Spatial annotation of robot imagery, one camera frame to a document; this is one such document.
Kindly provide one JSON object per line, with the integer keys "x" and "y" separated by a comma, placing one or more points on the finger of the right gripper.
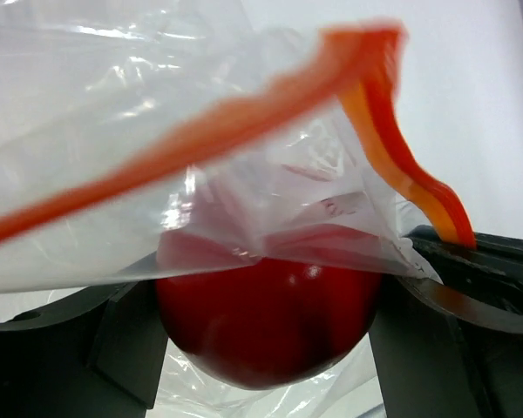
{"x": 492, "y": 273}

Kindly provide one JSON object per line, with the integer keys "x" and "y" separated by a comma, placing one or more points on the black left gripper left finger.
{"x": 98, "y": 352}

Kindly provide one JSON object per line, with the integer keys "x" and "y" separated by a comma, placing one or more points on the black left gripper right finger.
{"x": 432, "y": 365}

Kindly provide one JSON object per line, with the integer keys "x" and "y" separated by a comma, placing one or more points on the clear zip top bag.
{"x": 188, "y": 146}

